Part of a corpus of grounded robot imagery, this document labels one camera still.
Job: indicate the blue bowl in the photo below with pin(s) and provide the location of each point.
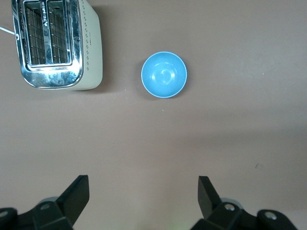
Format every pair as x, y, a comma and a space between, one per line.
164, 74

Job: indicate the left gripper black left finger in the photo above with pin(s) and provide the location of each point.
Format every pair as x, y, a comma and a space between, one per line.
72, 198

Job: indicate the beige chrome two-slot toaster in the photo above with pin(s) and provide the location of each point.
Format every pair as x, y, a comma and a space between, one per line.
92, 48

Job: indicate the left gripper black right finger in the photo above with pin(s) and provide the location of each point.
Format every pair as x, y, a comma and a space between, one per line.
208, 198

